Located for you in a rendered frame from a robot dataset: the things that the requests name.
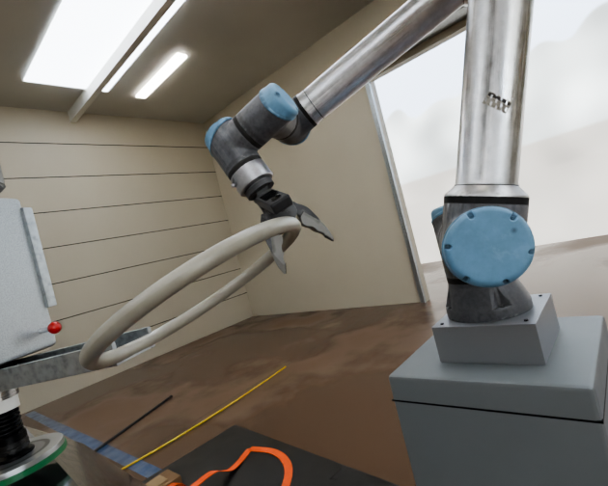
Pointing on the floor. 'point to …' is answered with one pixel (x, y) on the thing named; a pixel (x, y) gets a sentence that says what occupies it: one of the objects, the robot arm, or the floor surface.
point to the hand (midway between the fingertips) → (310, 255)
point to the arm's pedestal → (517, 416)
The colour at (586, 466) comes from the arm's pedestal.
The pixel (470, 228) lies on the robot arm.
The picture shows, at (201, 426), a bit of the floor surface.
